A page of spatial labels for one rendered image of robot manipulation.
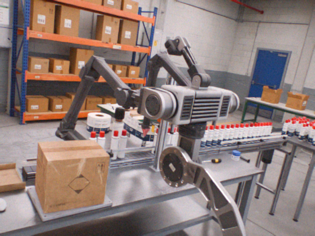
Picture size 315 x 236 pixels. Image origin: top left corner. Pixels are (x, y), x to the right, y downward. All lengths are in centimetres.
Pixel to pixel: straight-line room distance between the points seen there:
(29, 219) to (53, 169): 26
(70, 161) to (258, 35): 933
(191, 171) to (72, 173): 56
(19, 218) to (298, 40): 907
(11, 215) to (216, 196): 94
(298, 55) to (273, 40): 95
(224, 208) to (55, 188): 77
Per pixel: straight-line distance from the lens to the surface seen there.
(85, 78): 165
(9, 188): 175
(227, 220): 130
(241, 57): 1049
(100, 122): 249
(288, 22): 998
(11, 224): 150
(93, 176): 150
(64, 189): 148
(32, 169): 187
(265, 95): 762
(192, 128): 136
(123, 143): 203
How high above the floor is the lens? 169
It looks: 14 degrees down
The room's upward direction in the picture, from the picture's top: 9 degrees clockwise
